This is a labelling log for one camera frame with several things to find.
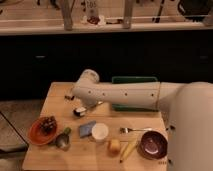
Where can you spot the white dish brush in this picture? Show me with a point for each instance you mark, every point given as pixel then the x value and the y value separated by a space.
pixel 81 111

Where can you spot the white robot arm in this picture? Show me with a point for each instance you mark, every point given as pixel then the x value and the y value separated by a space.
pixel 190 109

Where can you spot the white round cup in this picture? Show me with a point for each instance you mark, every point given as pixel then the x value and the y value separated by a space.
pixel 100 132

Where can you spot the metal cup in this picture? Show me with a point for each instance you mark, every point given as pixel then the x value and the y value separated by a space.
pixel 62 141

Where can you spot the green plastic tray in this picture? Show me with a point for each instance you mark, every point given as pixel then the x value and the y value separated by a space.
pixel 132 79

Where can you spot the dark brown small tool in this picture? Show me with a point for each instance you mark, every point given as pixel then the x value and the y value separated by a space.
pixel 68 97

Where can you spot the silver fork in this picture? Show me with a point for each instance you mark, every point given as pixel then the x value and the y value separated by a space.
pixel 127 130

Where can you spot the blue sponge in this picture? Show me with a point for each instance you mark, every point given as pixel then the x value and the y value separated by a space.
pixel 85 129

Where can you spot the green vegetable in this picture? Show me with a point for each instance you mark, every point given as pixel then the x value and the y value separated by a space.
pixel 66 131

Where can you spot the yellow apple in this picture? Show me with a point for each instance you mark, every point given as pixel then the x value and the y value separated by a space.
pixel 114 146

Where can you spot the yellow banana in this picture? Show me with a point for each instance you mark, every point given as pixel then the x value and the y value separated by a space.
pixel 129 148

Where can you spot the dark grapes bunch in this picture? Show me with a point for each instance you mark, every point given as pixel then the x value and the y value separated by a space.
pixel 48 124

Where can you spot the dark purple bowl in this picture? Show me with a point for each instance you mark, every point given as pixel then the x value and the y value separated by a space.
pixel 153 145

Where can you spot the orange bowl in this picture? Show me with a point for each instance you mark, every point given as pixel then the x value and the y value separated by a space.
pixel 37 137

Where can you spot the wooden post right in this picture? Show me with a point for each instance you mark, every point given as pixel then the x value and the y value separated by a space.
pixel 128 11

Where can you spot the wooden post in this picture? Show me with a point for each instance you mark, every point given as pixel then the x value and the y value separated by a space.
pixel 66 14
pixel 128 11

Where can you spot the wooden post left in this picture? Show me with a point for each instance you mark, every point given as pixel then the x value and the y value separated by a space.
pixel 66 14

